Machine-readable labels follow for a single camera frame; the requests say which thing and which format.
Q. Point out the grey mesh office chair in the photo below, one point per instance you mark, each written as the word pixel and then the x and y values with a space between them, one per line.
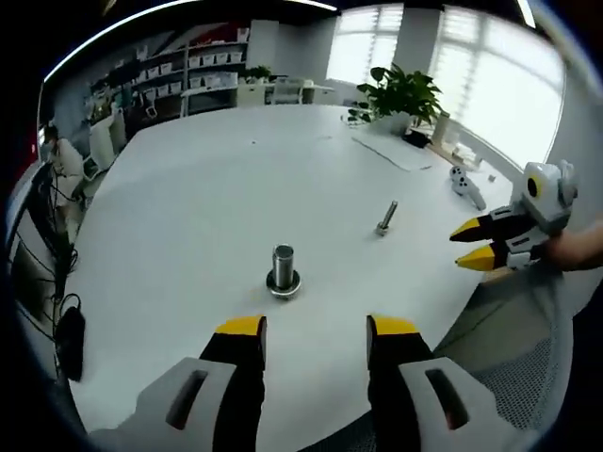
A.
pixel 518 367

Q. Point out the white low cabinet row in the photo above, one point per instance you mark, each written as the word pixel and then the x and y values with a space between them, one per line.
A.
pixel 212 96

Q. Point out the white cylindrical bottle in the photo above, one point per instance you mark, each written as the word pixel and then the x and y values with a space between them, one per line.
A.
pixel 441 129

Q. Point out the white game controller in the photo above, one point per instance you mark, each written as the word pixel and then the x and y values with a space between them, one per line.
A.
pixel 464 183

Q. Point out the white office chair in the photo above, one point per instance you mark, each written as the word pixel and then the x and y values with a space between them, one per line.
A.
pixel 151 104
pixel 288 92

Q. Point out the long curved ceiling light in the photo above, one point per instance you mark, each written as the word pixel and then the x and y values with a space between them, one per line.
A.
pixel 94 42

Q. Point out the large steel threaded stud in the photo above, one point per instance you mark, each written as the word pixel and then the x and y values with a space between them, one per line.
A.
pixel 284 263

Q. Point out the wide window with blinds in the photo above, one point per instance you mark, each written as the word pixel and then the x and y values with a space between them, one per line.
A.
pixel 504 80

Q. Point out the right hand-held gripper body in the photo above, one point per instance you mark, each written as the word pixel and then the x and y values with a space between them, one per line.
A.
pixel 549 198

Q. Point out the shelving unit with white bins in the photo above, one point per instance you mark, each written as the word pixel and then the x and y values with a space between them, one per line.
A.
pixel 212 61

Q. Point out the narrow window with blinds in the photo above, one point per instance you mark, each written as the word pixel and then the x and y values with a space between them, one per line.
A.
pixel 365 52

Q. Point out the short straight ceiling light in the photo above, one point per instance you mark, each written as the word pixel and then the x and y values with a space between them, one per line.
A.
pixel 526 13

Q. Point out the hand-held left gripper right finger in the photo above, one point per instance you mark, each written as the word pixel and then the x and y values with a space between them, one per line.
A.
pixel 396 358

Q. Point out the white flat sheet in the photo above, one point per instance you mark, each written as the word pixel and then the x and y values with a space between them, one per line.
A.
pixel 396 150

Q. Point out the black washer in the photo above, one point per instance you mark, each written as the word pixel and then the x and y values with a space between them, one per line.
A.
pixel 269 281

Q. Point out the small steel bolt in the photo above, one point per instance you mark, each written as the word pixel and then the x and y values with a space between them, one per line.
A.
pixel 387 217

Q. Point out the small black object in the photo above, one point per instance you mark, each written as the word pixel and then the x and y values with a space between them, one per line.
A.
pixel 417 139

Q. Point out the green potted plant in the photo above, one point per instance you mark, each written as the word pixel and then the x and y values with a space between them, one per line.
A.
pixel 400 92

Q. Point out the white tall cabinet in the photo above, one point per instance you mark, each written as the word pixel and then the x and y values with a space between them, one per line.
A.
pixel 108 139

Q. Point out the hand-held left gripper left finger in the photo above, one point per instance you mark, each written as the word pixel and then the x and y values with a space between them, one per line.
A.
pixel 235 358

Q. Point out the small green plant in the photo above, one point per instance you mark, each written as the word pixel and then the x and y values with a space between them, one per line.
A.
pixel 259 73

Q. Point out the black computer mouse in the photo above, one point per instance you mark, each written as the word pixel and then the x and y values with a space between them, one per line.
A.
pixel 70 343

